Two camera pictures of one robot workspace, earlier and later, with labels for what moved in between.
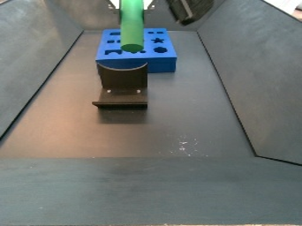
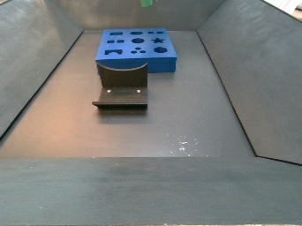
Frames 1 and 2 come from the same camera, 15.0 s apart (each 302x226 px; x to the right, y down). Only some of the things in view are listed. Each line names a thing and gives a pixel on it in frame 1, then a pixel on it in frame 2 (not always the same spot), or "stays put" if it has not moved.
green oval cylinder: (131, 26) -> (146, 3)
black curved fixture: (125, 88) stays put
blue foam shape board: (157, 52) stays put
